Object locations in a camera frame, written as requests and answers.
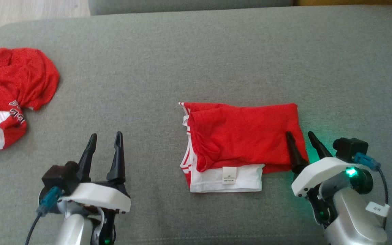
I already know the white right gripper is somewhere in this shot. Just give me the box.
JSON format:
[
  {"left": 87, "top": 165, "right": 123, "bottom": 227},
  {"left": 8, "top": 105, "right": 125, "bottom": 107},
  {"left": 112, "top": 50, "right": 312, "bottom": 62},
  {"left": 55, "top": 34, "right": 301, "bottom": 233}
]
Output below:
[{"left": 285, "top": 131, "right": 363, "bottom": 227}]

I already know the left camera cable teal plug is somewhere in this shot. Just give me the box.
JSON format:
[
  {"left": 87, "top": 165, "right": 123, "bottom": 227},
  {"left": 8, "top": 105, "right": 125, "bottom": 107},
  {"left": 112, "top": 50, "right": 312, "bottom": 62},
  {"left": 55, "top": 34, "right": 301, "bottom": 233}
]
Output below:
[{"left": 25, "top": 186, "right": 63, "bottom": 245}]

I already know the red basketball shorts white hem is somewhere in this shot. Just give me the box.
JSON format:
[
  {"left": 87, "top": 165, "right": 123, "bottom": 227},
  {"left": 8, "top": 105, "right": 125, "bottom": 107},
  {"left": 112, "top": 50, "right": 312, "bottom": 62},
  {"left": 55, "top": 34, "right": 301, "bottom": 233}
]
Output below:
[{"left": 0, "top": 47, "right": 61, "bottom": 156}]

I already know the red white striped basketball jersey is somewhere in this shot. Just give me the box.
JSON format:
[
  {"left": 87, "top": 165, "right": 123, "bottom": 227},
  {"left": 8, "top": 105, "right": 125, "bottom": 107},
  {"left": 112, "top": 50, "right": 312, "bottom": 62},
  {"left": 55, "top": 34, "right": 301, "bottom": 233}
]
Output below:
[{"left": 179, "top": 102, "right": 310, "bottom": 194}]

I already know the right camera cable blue plug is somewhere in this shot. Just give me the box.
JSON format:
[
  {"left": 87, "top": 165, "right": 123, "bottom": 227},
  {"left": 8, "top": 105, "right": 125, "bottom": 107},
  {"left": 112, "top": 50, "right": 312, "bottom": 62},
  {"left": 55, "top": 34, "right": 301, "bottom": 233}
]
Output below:
[{"left": 353, "top": 152, "right": 390, "bottom": 229}]

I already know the large yellow sofa back cushion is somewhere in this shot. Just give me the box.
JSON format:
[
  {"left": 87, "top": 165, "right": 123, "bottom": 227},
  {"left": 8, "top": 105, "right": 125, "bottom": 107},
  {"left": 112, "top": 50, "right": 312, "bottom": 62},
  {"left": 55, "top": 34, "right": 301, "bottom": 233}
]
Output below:
[{"left": 294, "top": 0, "right": 392, "bottom": 7}]

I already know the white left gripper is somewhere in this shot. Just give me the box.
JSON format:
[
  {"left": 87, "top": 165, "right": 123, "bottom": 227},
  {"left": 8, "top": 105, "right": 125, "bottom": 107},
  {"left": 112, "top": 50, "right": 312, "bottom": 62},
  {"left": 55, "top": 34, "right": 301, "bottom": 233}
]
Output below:
[{"left": 58, "top": 131, "right": 131, "bottom": 245}]

